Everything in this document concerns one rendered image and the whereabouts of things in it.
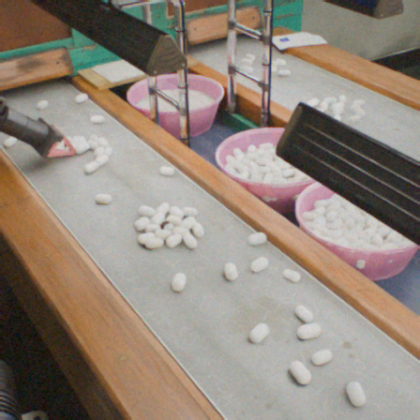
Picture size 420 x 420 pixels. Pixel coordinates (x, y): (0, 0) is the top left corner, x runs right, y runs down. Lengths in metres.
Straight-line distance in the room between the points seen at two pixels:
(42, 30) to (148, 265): 0.94
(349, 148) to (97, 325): 0.49
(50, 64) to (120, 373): 1.12
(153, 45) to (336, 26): 2.59
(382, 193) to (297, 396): 0.34
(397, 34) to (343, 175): 3.29
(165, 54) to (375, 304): 0.55
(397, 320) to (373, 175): 0.34
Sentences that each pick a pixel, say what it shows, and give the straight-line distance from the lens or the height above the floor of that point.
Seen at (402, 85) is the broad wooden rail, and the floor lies 0.76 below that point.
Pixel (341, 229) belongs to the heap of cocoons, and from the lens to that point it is 1.28.
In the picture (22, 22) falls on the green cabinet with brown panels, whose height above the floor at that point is 0.94.
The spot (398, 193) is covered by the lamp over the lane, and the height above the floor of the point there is 1.08.
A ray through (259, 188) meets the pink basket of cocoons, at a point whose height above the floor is 0.75.
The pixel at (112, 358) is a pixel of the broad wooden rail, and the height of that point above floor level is 0.76.
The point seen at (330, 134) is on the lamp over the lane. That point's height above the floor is 1.10.
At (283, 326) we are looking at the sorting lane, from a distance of 1.04.
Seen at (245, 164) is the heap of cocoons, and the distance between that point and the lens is 1.47.
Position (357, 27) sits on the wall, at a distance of 3.79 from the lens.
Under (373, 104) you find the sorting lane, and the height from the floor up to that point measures 0.74.
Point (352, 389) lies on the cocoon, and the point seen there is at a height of 0.76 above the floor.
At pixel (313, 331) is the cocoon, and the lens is 1.01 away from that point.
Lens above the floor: 1.46
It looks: 34 degrees down
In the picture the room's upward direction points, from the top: 1 degrees counter-clockwise
